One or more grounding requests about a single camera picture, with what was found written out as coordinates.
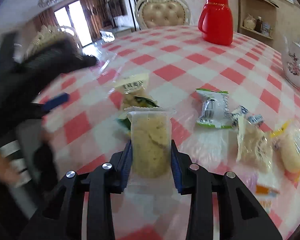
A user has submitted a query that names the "green snack packet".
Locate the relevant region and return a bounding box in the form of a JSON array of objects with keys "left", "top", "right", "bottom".
[{"left": 117, "top": 94, "right": 159, "bottom": 131}]

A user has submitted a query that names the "cream tufted chair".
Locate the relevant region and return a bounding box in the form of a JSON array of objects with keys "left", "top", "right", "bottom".
[
  {"left": 24, "top": 25, "right": 83, "bottom": 59},
  {"left": 135, "top": 0, "right": 191, "bottom": 30}
]

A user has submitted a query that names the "red white checkered tablecloth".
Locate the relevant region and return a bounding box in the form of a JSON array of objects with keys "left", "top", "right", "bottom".
[{"left": 36, "top": 26, "right": 300, "bottom": 239}]

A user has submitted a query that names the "white pastry packet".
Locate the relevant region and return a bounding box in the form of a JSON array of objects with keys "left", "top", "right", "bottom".
[{"left": 114, "top": 73, "right": 149, "bottom": 94}]

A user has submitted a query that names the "cream biscuit clear packet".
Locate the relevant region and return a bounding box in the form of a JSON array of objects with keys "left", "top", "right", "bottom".
[{"left": 126, "top": 107, "right": 172, "bottom": 179}]

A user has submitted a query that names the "blue white candy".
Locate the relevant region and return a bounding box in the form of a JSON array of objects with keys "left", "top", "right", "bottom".
[{"left": 231, "top": 105, "right": 264, "bottom": 127}]

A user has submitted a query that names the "cream tufted chair left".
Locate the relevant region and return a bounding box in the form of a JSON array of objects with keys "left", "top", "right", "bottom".
[{"left": 24, "top": 25, "right": 83, "bottom": 59}]

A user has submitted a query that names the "cream tufted chair back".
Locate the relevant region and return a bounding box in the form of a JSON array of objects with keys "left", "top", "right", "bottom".
[{"left": 135, "top": 0, "right": 191, "bottom": 30}]

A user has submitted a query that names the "red thermos jug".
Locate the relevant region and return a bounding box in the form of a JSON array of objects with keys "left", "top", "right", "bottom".
[{"left": 198, "top": 0, "right": 233, "bottom": 46}]

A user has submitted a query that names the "green white candy packet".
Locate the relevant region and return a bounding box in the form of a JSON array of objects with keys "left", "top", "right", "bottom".
[{"left": 196, "top": 88, "right": 232, "bottom": 129}]

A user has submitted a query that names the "white floral teapot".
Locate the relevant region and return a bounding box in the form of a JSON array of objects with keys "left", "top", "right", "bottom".
[{"left": 281, "top": 36, "right": 300, "bottom": 88}]

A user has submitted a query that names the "wall television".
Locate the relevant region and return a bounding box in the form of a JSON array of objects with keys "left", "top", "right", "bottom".
[{"left": 108, "top": 0, "right": 126, "bottom": 18}]

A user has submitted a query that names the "yellow cake clear packet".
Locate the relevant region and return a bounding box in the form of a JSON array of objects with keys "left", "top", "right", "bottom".
[{"left": 270, "top": 119, "right": 300, "bottom": 183}]

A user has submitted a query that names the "beige nougat packet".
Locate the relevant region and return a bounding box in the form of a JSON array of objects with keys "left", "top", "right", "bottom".
[{"left": 236, "top": 116, "right": 273, "bottom": 173}]

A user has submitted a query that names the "wooden corner shelf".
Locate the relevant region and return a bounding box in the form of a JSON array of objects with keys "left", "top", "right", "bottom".
[{"left": 237, "top": 0, "right": 279, "bottom": 47}]

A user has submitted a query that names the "orange ginkgo snack packet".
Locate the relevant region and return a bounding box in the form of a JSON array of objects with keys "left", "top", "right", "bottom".
[{"left": 254, "top": 173, "right": 280, "bottom": 214}]

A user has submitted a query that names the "person left hand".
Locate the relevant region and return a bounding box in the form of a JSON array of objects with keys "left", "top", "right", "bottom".
[{"left": 0, "top": 154, "right": 20, "bottom": 185}]

